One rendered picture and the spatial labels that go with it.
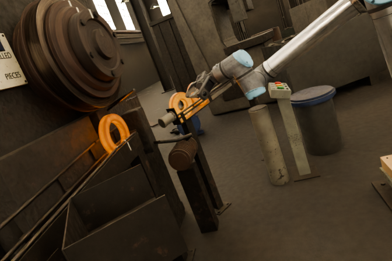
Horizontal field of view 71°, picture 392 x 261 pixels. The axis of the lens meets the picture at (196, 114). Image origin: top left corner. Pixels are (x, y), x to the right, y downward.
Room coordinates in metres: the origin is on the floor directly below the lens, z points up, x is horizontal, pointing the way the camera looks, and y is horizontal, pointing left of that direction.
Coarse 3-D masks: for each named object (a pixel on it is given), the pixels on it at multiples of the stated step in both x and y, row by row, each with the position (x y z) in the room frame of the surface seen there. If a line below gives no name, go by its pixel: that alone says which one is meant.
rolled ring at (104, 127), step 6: (114, 114) 1.20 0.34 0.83; (102, 120) 1.14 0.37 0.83; (108, 120) 1.15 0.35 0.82; (114, 120) 1.19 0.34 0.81; (120, 120) 1.23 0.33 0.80; (102, 126) 1.11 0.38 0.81; (108, 126) 1.13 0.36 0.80; (120, 126) 1.23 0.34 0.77; (126, 126) 1.25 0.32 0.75; (102, 132) 1.10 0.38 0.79; (108, 132) 1.11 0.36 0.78; (120, 132) 1.24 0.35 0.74; (126, 132) 1.23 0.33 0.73; (102, 138) 1.09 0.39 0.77; (108, 138) 1.10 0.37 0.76; (102, 144) 1.09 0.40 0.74; (108, 144) 1.09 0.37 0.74; (114, 144) 1.12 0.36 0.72; (108, 150) 1.10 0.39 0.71
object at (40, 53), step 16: (48, 0) 1.08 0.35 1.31; (32, 16) 1.01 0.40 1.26; (32, 32) 0.98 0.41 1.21; (32, 48) 0.97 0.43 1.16; (48, 48) 0.97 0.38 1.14; (48, 64) 0.94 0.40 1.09; (48, 80) 0.98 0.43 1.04; (64, 80) 0.97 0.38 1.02; (64, 96) 1.01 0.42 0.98; (80, 96) 1.02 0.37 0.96; (112, 96) 1.21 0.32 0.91
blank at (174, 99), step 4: (180, 92) 1.59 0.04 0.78; (172, 96) 1.57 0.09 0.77; (176, 96) 1.56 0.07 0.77; (180, 96) 1.58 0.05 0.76; (184, 96) 1.60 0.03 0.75; (172, 100) 1.54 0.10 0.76; (176, 100) 1.56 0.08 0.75; (184, 100) 1.60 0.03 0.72; (188, 100) 1.61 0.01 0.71; (172, 104) 1.53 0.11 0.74; (176, 104) 1.55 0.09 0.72; (184, 104) 1.61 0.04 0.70; (188, 104) 1.60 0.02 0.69; (176, 108) 1.54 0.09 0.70; (184, 108) 1.60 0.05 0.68; (184, 112) 1.57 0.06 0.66
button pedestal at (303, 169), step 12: (276, 96) 1.52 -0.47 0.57; (288, 96) 1.51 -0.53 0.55; (288, 108) 1.58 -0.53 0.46; (288, 120) 1.58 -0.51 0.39; (288, 132) 1.59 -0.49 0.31; (300, 144) 1.58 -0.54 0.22; (300, 156) 1.58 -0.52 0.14; (300, 168) 1.59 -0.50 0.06; (312, 168) 1.62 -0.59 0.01; (300, 180) 1.55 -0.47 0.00
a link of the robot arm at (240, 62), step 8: (232, 56) 1.20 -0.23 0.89; (240, 56) 1.16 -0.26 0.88; (248, 56) 1.21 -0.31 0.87; (224, 64) 1.21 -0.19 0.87; (232, 64) 1.19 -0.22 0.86; (240, 64) 1.17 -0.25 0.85; (248, 64) 1.16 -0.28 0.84; (224, 72) 1.21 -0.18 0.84; (232, 72) 1.20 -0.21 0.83; (240, 72) 1.17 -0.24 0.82
